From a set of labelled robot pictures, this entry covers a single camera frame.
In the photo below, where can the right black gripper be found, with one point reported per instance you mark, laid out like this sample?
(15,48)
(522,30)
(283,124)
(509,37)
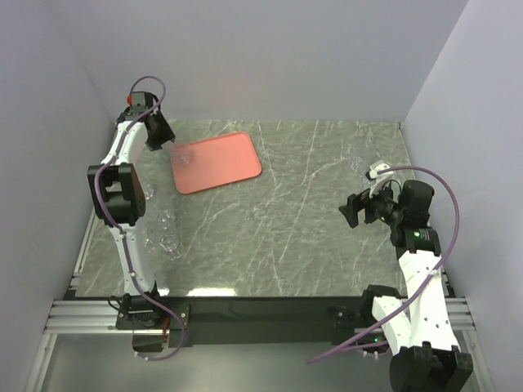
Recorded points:
(355,202)

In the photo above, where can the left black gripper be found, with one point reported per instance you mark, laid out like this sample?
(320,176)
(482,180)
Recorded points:
(167,135)

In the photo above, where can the clear tall glass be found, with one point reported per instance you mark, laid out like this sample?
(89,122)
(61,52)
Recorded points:
(356,163)
(361,181)

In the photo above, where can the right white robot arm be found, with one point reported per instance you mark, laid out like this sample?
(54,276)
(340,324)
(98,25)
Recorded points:
(426,355)

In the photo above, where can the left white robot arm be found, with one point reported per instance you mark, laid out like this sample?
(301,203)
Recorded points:
(119,201)

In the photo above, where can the salmon pink plastic tray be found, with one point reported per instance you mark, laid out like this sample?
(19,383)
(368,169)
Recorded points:
(216,161)

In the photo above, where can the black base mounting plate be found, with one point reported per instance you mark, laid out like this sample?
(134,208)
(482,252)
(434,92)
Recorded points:
(221,320)

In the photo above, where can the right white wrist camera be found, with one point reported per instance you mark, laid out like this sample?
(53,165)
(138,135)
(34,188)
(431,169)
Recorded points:
(377,176)

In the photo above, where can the aluminium frame rail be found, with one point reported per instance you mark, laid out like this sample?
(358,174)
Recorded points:
(81,317)

